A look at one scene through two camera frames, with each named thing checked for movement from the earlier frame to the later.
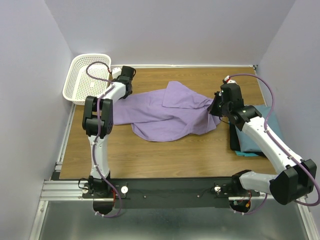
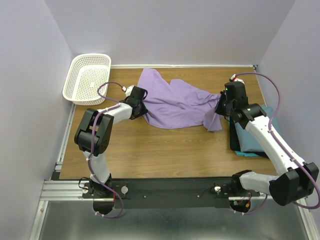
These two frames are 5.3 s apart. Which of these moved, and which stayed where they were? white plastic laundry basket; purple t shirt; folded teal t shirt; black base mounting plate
Moved: purple t shirt
Stayed: black base mounting plate; white plastic laundry basket; folded teal t shirt
